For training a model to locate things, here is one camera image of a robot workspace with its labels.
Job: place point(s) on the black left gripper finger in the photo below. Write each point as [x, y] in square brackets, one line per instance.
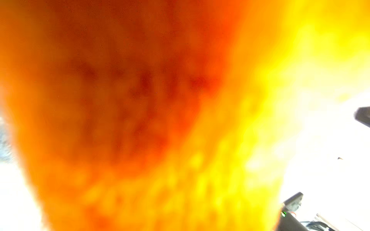
[289, 223]

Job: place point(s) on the orange patterned pillowcase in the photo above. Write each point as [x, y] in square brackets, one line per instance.
[171, 115]

